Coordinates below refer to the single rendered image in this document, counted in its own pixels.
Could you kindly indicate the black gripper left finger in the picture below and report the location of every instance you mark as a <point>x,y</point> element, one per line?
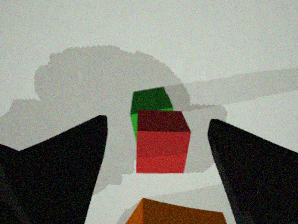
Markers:
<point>52,182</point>

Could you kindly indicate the green block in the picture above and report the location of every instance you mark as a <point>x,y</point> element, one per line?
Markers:
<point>149,93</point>
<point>156,103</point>

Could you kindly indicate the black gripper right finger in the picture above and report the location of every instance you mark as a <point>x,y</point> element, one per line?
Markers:
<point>260,178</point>

